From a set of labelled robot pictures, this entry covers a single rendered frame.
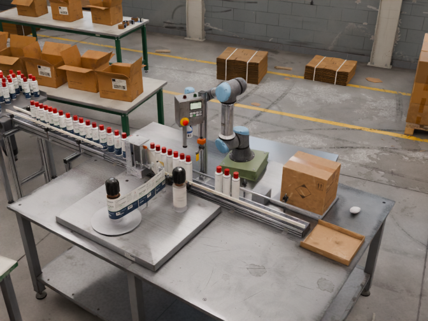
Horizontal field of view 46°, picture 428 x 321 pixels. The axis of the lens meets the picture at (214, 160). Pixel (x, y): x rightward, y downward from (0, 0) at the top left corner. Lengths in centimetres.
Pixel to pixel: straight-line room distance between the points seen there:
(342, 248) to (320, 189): 38
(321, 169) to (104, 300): 170
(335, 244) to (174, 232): 96
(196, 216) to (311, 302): 90
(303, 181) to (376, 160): 257
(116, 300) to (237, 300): 115
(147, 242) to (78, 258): 109
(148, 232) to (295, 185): 97
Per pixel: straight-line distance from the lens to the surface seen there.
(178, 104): 327
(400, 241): 467
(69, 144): 421
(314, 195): 327
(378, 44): 842
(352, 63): 786
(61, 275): 391
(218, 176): 330
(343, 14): 844
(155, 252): 295
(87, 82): 525
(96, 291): 373
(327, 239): 318
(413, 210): 508
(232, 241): 309
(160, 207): 329
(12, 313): 342
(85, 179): 374
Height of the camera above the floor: 281
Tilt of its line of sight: 31 degrees down
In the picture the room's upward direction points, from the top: straight up
